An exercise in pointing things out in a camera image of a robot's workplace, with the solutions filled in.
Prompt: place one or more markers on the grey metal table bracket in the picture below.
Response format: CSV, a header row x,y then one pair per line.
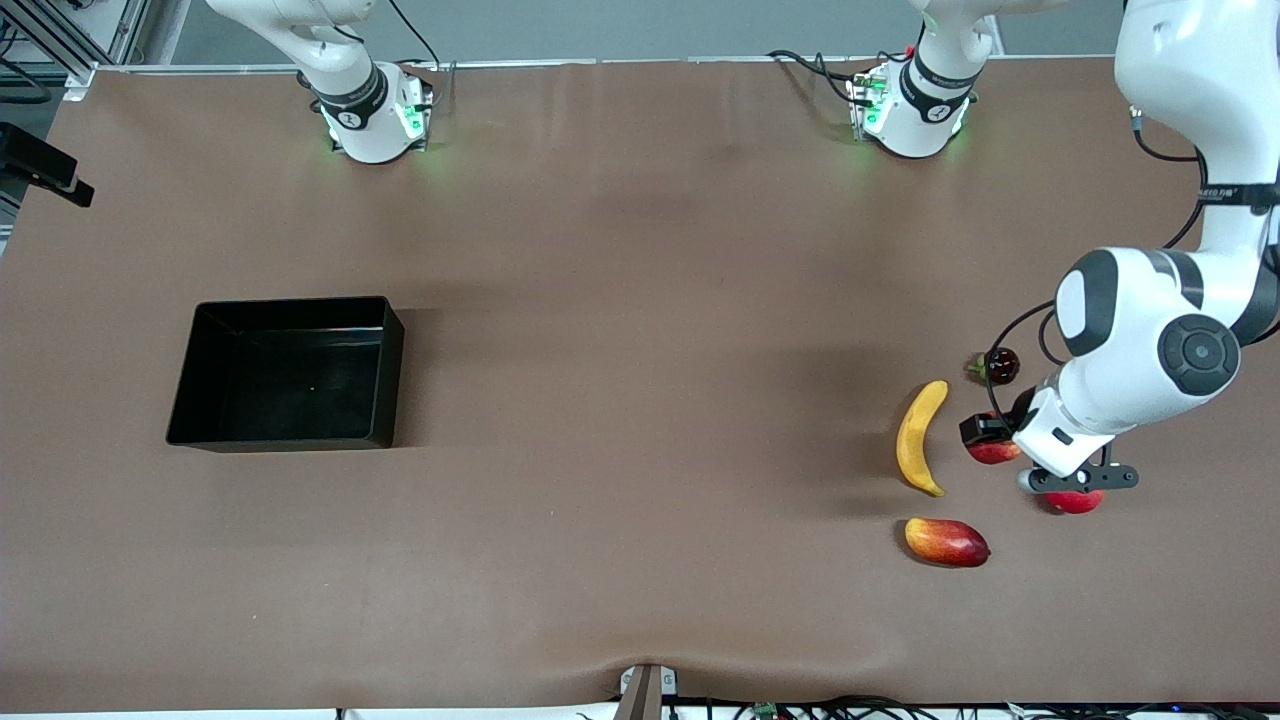
x,y
643,695

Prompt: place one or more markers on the red pomegranate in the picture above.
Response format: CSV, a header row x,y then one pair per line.
x,y
1075,502

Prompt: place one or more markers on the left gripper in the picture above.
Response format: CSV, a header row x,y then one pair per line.
x,y
1021,406

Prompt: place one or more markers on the yellow banana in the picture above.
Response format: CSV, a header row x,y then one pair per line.
x,y
912,440

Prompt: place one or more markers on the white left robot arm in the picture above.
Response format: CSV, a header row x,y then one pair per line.
x,y
1150,320

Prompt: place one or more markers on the red yellow apple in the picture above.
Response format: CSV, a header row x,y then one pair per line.
x,y
992,453

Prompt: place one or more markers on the black rectangular plastic box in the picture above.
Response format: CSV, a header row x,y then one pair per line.
x,y
290,375

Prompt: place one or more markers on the dark purple mangosteen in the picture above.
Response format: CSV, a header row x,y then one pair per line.
x,y
1004,368

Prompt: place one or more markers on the red yellow mango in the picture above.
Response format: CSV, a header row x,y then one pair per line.
x,y
947,542

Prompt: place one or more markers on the aluminium frame profile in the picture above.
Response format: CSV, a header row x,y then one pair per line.
x,y
40,30

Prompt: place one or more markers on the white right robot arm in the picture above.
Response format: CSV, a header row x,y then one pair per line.
x,y
370,120

